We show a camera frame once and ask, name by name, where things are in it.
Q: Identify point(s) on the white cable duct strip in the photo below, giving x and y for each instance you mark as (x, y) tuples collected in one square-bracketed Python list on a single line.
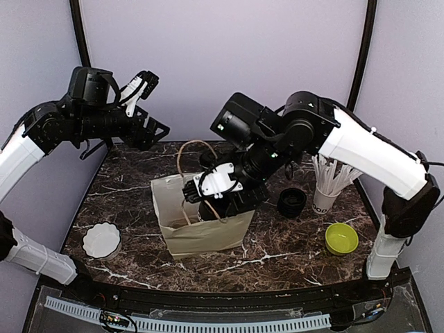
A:
[(114, 321)]

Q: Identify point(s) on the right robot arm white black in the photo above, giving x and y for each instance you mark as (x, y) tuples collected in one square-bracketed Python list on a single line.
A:
[(320, 126)]

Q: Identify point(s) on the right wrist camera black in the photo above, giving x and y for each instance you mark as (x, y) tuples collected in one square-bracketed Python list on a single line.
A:
[(235, 121)]

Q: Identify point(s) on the bundle of wrapped straws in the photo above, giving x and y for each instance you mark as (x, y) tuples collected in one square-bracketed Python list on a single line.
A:
[(329, 179)]

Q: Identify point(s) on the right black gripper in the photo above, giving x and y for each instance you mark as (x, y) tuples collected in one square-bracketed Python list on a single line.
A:
[(242, 202)]

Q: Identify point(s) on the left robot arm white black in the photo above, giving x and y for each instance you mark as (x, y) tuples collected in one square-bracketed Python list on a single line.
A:
[(35, 136)]

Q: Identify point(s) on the white scalloped bowl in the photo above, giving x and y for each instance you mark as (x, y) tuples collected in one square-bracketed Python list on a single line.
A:
[(102, 242)]

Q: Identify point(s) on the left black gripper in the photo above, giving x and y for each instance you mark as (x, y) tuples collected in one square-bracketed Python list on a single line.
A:
[(145, 139)]

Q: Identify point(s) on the white cup holding straws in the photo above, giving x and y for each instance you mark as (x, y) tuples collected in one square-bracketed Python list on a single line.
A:
[(322, 203)]

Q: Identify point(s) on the cream paper bag with handles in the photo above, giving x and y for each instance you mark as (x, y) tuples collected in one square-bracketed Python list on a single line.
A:
[(176, 199)]

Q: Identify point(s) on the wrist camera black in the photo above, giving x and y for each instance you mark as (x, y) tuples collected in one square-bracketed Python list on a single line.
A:
[(89, 86), (235, 121)]

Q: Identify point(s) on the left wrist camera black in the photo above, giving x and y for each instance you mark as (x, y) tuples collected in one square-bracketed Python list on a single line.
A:
[(89, 86)]

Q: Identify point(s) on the black frame post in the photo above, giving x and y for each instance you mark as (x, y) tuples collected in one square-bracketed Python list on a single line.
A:
[(364, 49), (79, 32)]

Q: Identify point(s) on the black plastic cup lid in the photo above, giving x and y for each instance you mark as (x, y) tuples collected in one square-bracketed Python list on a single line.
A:
[(208, 160)]

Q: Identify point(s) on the stack of black lids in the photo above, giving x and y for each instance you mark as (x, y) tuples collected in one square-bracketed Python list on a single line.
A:
[(291, 202)]

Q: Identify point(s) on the green bowl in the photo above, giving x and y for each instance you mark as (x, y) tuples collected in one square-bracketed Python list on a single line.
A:
[(341, 239)]

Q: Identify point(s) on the left black frame post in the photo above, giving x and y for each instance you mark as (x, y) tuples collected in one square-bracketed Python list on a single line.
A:
[(79, 32)]

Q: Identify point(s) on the right black frame post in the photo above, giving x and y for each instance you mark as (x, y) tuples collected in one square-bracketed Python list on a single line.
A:
[(364, 49)]

